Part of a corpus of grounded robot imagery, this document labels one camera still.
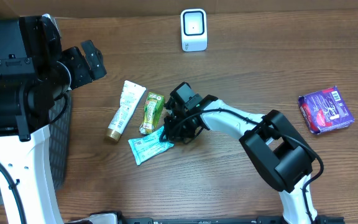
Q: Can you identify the teal snack packet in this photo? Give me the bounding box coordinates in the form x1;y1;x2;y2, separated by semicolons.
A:
128;126;174;166

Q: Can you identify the green yellow snack pouch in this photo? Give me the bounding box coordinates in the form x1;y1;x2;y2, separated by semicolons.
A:
139;91;165;135

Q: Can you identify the grey plastic mesh basket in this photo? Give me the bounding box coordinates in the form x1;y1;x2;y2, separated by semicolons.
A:
0;97;72;205

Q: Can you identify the white barcode scanner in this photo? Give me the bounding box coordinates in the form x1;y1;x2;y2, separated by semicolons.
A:
180;8;208;52

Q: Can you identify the white tube with gold cap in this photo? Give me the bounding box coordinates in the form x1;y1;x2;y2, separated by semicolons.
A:
106;80;146;142

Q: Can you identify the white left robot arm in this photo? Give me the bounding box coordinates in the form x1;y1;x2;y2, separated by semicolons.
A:
0;14;106;223

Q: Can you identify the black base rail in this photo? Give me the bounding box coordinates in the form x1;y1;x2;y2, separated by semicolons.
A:
68;210;344;224

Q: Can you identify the purple snack packet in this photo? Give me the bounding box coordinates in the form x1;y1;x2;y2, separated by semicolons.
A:
298;86;355;134

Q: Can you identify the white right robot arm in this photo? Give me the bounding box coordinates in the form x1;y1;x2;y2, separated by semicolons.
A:
160;82;324;223

